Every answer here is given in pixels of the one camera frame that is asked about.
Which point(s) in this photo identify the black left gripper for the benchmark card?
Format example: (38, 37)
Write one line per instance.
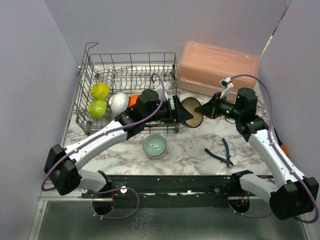
(179, 114)

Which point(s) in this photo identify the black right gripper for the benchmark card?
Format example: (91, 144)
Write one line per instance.
(209, 109)

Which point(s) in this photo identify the dark brown bowl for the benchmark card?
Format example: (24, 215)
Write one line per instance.
(190, 104)

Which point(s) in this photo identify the white round bowl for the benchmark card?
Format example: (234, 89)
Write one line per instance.
(132, 100)

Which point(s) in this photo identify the grey bowl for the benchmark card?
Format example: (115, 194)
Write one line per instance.
(118, 103)

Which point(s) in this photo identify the yellow-green bowl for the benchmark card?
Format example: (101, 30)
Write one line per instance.
(100, 91)

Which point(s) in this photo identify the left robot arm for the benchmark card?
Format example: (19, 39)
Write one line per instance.
(64, 165)

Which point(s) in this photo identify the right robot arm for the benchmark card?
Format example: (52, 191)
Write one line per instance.
(292, 194)

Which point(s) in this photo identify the orange-tipped screwdriver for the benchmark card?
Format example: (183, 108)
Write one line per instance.
(284, 149)

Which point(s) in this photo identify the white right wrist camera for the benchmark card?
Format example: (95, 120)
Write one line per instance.
(226, 85)

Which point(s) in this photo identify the grey wire dish rack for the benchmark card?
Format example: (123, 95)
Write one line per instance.
(127, 73)

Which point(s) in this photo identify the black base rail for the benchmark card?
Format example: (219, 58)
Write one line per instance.
(169, 191)

